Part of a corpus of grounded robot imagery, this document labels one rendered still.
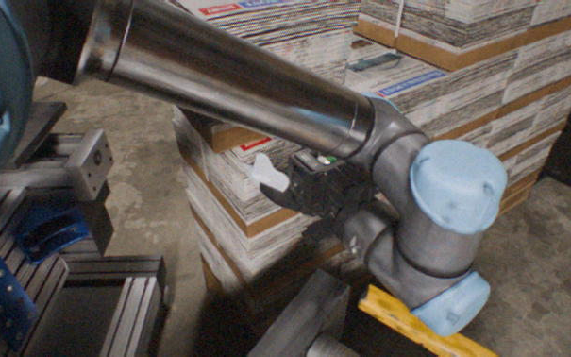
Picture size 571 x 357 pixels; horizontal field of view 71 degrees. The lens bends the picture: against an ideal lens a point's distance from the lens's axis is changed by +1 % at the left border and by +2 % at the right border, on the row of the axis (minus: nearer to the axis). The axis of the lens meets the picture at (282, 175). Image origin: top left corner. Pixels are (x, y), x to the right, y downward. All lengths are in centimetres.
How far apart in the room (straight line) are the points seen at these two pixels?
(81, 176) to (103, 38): 58
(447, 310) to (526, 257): 146
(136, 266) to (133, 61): 109
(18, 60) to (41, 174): 71
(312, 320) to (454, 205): 24
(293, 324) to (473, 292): 20
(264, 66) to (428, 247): 22
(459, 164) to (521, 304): 136
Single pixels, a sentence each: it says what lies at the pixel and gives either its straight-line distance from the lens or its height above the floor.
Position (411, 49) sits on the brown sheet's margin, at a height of 85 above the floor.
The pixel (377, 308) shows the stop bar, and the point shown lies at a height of 82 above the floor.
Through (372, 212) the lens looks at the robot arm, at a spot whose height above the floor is 91.
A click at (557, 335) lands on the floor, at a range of 168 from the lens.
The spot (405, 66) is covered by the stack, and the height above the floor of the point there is 83.
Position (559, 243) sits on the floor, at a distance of 200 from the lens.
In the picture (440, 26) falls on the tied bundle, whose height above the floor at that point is 92.
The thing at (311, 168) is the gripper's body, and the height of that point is 92.
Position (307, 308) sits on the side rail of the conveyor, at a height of 80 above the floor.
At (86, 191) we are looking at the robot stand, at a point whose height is 71.
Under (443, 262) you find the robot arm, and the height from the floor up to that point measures 94.
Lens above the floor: 123
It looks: 39 degrees down
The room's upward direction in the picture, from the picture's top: straight up
